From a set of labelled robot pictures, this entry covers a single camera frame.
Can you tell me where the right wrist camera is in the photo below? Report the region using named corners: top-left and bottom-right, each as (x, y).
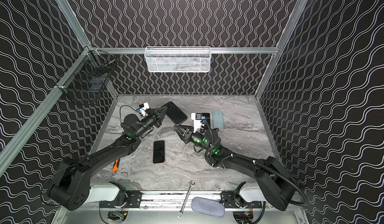
top-left (191, 113), bottom-right (206, 134)

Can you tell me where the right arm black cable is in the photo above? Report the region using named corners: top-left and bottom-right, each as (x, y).
top-left (202, 119), bottom-right (308, 224)

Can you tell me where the orange handled adjustable wrench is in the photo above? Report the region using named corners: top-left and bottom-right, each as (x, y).
top-left (112, 159), bottom-right (120, 176)

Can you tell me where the white wire basket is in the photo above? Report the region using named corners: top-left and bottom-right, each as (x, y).
top-left (144, 46), bottom-right (212, 73)

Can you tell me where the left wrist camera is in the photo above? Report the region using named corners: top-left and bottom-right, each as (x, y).
top-left (137, 102), bottom-right (150, 117)

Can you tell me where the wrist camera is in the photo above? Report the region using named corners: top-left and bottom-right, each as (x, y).
top-left (137, 102), bottom-right (150, 117)
top-left (191, 113), bottom-right (206, 134)

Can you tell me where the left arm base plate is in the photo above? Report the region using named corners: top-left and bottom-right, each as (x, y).
top-left (100, 191), bottom-right (143, 209)

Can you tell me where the grey cloth pad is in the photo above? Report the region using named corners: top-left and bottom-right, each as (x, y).
top-left (191, 197), bottom-right (225, 218)

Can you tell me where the black wire basket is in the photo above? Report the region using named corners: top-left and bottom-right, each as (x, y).
top-left (60, 50), bottom-right (118, 106)

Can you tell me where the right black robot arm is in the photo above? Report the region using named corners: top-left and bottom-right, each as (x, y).
top-left (173, 125), bottom-right (300, 211)

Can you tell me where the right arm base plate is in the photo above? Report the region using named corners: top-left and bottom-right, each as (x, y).
top-left (220, 191), bottom-right (263, 209)

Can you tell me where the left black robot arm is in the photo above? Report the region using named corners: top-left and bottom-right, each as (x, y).
top-left (47, 106), bottom-right (168, 211)

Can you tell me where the silver wrench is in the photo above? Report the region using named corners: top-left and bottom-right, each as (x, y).
top-left (178, 181), bottom-right (195, 218)

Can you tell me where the pale blue phone case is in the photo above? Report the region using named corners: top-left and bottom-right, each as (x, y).
top-left (213, 111), bottom-right (225, 129)

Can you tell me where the black phone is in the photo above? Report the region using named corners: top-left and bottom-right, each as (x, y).
top-left (163, 101), bottom-right (188, 125)
top-left (153, 141), bottom-right (165, 164)

